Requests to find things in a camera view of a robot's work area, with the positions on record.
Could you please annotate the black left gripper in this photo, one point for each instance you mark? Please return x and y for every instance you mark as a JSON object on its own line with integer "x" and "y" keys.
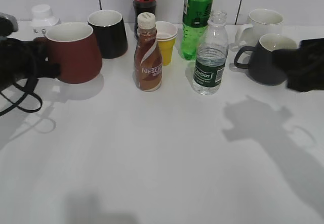
{"x": 17, "y": 61}

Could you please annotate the clear water bottle green label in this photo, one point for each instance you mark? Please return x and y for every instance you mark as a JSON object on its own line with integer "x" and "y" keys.
{"x": 211, "y": 55}

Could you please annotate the yellow paper cup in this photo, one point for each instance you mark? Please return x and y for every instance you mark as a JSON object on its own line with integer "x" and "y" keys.
{"x": 166, "y": 49}

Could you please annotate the dark grey ceramic mug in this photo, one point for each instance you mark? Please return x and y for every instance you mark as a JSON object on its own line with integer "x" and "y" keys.
{"x": 261, "y": 65}

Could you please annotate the brown Nescafe coffee bottle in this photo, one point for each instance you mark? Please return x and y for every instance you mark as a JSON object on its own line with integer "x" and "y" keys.
{"x": 147, "y": 57}

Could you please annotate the white ceramic mug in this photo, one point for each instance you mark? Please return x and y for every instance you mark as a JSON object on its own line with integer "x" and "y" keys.
{"x": 260, "y": 22}

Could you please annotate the green soda bottle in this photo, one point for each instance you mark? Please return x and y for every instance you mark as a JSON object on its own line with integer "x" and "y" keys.
{"x": 195, "y": 18}

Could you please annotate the red ceramic mug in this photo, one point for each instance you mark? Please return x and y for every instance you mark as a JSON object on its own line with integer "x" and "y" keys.
{"x": 73, "y": 45}

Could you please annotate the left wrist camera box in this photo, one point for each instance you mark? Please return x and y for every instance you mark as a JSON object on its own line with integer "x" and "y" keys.
{"x": 8, "y": 24}

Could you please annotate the white paper cup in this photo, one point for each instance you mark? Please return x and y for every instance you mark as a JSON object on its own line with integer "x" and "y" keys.
{"x": 166, "y": 31}

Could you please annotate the black ceramic mug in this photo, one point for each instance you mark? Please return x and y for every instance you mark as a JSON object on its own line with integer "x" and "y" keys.
{"x": 109, "y": 29}

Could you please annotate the white yogurt drink bottle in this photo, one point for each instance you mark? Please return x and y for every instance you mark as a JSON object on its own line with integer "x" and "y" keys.
{"x": 42, "y": 19}

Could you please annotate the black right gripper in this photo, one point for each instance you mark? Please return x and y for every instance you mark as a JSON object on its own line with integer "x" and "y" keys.
{"x": 303, "y": 67}

